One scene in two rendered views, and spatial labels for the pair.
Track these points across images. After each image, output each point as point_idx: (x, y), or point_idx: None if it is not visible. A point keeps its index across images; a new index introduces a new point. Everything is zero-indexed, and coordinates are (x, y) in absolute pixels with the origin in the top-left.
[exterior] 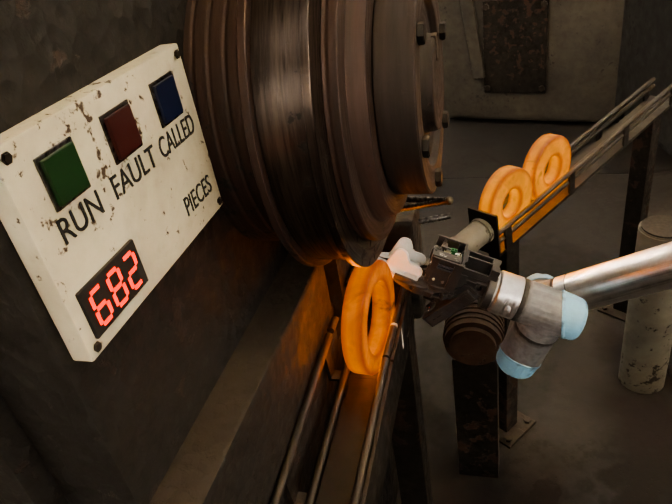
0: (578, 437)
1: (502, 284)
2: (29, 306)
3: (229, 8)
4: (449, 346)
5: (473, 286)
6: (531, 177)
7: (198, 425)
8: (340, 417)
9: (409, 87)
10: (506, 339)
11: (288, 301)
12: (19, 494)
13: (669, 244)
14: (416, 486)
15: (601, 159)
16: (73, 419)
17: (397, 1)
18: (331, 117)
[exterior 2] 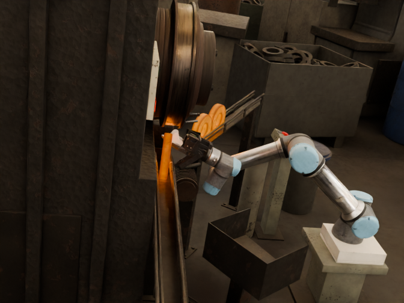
0: None
1: (213, 150)
2: (146, 100)
3: (165, 33)
4: None
5: (201, 151)
6: (211, 120)
7: (141, 163)
8: None
9: (213, 67)
10: (208, 177)
11: (149, 137)
12: (110, 163)
13: (267, 144)
14: None
15: (235, 121)
16: (137, 138)
17: (210, 42)
18: (194, 71)
